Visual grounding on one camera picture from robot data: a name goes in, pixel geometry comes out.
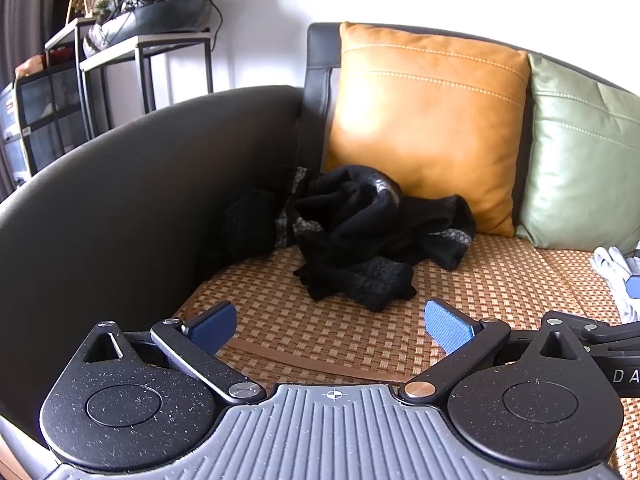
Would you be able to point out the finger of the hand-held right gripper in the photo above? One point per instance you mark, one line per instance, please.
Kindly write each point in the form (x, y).
(600, 334)

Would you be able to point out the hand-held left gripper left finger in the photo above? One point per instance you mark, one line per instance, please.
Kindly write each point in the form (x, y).
(215, 325)

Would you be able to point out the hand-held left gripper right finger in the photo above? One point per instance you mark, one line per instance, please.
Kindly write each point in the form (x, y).
(447, 325)

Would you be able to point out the black patterned knit sweater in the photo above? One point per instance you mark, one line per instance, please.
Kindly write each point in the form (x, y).
(360, 230)

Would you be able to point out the light grey garment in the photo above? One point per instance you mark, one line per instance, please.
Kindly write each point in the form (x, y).
(607, 265)

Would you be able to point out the woven brown seat mat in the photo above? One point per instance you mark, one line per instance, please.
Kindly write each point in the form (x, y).
(350, 330)

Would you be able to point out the dark leather sofa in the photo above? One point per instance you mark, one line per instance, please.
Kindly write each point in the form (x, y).
(125, 210)

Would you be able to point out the green satin cushion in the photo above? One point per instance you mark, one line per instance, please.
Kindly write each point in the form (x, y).
(585, 160)

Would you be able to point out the orange leather cushion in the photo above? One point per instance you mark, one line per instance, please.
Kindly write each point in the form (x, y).
(425, 135)

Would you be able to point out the black storage shelf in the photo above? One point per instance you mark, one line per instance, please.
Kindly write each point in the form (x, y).
(50, 110)

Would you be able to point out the plastic drawer unit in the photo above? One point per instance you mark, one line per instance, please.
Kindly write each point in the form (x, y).
(10, 135)

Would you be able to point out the white-top metal side table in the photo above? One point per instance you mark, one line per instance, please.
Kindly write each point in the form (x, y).
(150, 42)

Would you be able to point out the black bonsai rockery planter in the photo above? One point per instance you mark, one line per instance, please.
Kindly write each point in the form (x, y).
(165, 17)

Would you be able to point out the grey mottled pot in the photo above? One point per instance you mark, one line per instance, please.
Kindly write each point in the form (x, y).
(95, 37)

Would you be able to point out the tall metal side table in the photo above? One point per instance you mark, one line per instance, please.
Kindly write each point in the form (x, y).
(65, 35)

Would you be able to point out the dark grey curtain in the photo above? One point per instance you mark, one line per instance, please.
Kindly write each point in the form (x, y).
(30, 20)

